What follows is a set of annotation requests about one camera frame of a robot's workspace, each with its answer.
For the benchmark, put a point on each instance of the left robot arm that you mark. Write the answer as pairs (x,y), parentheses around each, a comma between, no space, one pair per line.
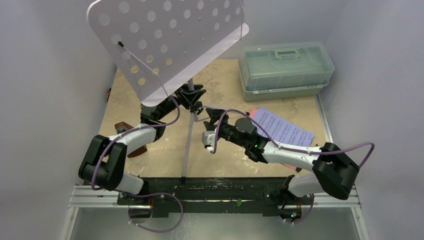
(104,162)

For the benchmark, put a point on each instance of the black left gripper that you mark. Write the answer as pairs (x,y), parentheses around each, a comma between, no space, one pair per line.
(189,95)

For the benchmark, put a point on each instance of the lilac perforated music stand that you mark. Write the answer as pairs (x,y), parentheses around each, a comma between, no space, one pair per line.
(159,45)

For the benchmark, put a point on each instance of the aluminium frame rails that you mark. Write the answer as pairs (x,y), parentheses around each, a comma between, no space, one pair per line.
(86,196)

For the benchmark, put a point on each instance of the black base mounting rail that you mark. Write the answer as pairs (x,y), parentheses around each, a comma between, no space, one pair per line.
(217,195)

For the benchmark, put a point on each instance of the translucent green storage box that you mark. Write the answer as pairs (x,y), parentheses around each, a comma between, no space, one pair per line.
(285,70)

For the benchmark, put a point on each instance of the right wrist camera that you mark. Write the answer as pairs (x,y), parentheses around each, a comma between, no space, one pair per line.
(208,140)

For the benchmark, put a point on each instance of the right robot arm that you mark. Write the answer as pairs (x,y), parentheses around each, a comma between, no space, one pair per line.
(331,171)

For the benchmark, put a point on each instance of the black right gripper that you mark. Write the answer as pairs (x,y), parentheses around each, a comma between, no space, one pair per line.
(218,125)

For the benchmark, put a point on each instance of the brown wooden metronome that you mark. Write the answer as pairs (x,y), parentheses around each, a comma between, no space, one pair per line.
(122,127)

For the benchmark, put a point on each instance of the pink paper folder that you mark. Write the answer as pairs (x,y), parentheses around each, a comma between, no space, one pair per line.
(252,114)

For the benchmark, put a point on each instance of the white sheet music pages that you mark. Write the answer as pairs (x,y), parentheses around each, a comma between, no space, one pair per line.
(282,130)

